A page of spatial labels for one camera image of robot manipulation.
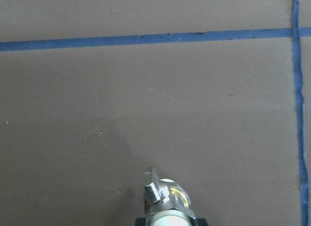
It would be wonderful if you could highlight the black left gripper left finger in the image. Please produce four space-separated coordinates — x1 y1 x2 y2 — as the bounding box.
135 218 146 226

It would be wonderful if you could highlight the black left gripper right finger side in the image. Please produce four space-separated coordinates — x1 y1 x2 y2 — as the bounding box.
194 218 207 226

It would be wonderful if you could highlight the white brass PPR valve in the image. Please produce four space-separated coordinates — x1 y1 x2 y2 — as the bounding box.
143 166 197 226

